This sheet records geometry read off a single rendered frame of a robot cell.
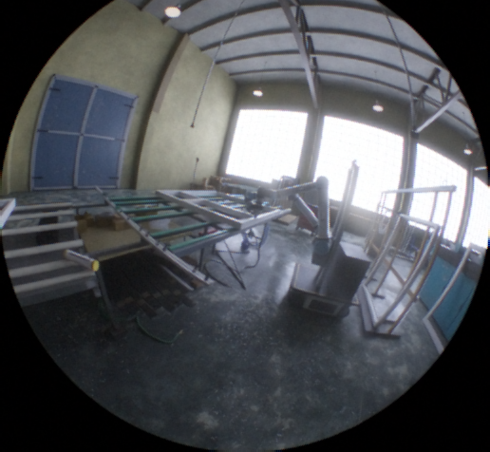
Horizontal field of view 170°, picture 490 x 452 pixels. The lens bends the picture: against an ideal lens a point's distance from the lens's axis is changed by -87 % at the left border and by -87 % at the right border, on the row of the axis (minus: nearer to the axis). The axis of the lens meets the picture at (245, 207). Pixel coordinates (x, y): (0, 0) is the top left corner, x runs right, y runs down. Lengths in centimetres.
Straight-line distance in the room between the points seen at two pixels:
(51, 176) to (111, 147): 272
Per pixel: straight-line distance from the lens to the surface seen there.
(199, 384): 142
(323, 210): 156
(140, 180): 766
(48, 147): 719
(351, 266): 195
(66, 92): 746
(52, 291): 86
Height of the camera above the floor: 136
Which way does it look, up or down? 10 degrees down
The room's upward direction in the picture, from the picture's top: 12 degrees clockwise
